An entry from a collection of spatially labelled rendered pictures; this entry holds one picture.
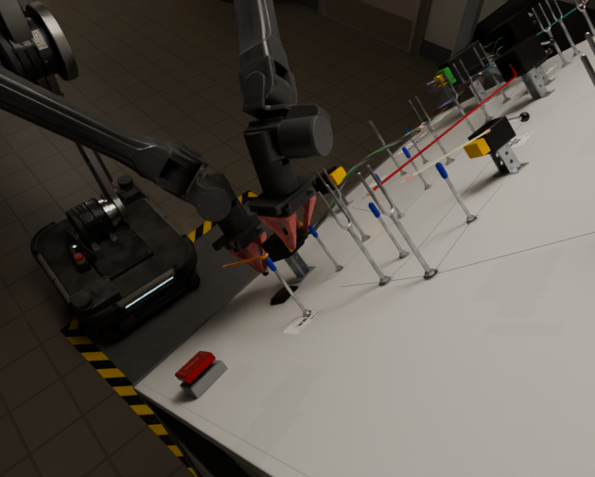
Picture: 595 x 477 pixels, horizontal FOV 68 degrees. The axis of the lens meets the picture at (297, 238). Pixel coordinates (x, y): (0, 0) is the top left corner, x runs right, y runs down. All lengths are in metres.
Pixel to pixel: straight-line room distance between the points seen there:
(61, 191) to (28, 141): 0.59
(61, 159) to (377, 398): 2.80
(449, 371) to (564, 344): 0.08
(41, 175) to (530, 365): 2.83
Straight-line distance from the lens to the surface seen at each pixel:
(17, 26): 1.37
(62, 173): 2.93
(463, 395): 0.34
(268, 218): 0.69
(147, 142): 0.77
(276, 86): 0.66
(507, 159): 0.67
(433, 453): 0.32
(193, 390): 0.64
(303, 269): 0.79
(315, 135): 0.60
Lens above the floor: 1.68
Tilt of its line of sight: 49 degrees down
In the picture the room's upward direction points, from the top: straight up
